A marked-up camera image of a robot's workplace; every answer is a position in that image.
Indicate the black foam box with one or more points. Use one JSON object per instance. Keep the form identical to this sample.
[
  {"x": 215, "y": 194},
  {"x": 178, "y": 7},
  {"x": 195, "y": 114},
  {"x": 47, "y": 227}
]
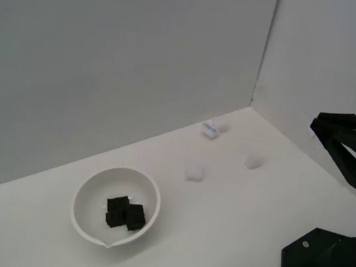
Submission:
[
  {"x": 113, "y": 221},
  {"x": 117, "y": 204},
  {"x": 136, "y": 217}
]

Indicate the plain white foam box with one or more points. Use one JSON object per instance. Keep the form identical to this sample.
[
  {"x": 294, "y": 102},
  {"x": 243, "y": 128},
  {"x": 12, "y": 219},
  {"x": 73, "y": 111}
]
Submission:
[
  {"x": 253, "y": 162},
  {"x": 195, "y": 174}
]

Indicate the white box with blue print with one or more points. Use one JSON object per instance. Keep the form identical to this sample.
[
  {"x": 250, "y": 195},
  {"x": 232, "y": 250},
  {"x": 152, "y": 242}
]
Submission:
[{"x": 209, "y": 132}]

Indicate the white bowl with spout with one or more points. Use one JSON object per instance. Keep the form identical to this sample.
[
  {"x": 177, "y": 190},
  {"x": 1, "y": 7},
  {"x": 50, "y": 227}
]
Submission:
[{"x": 96, "y": 195}]

